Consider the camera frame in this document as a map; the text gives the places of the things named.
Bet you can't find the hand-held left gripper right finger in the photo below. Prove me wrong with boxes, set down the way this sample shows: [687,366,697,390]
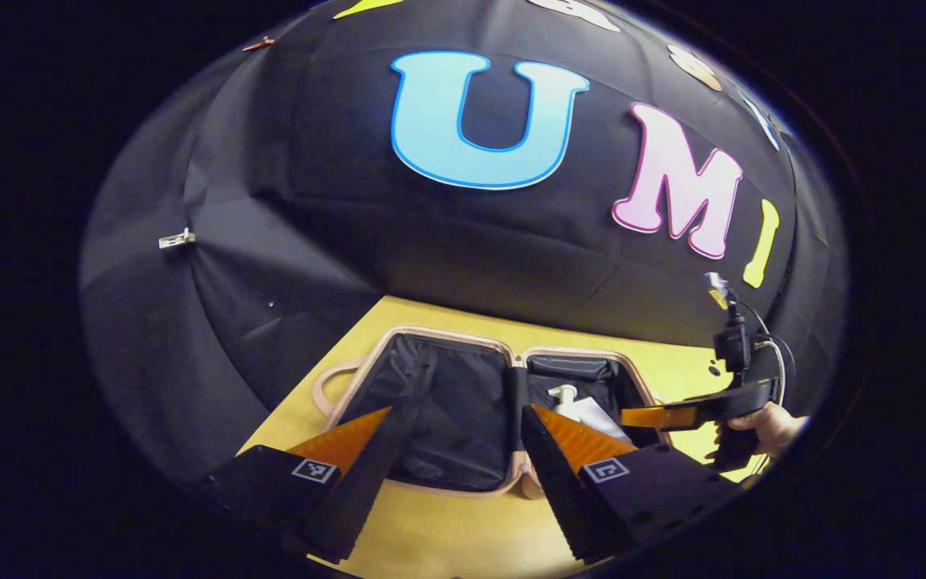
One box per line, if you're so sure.
[520,403,744,565]

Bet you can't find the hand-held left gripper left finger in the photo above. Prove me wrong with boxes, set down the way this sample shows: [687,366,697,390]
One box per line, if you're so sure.
[196,406,394,565]

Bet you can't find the white squeeze tube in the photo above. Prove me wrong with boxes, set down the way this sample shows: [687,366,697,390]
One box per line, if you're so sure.
[572,396,634,445]

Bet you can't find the white pump bottle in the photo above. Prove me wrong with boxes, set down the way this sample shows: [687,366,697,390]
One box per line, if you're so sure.
[547,384,581,420]

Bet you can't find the pink suitcase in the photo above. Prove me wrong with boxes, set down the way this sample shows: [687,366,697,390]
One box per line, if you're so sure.
[312,323,674,503]

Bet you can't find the black backdrop cloth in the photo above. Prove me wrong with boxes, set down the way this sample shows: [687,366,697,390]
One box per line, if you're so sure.
[77,0,850,485]

